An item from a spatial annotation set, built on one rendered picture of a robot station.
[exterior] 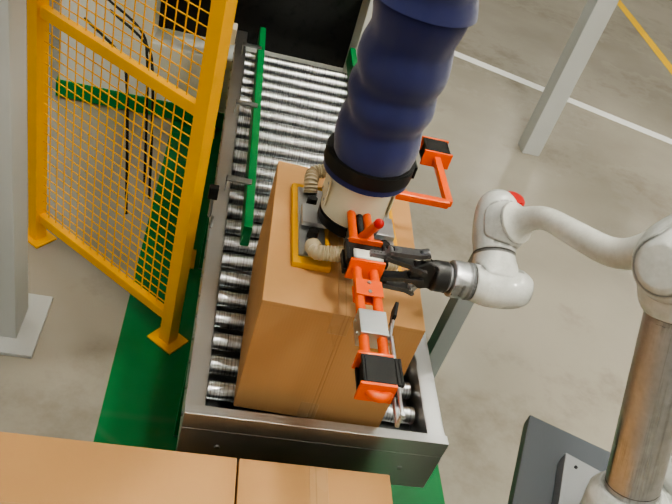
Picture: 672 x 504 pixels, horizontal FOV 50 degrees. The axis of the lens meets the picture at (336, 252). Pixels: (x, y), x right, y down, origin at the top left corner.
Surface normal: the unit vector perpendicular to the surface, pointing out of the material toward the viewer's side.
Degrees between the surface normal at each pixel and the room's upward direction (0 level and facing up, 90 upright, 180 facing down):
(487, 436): 0
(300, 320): 90
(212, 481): 0
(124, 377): 0
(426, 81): 77
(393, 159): 85
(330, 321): 90
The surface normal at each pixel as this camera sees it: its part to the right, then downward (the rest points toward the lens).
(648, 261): -0.73, 0.13
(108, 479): 0.25, -0.75
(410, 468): 0.04, 0.65
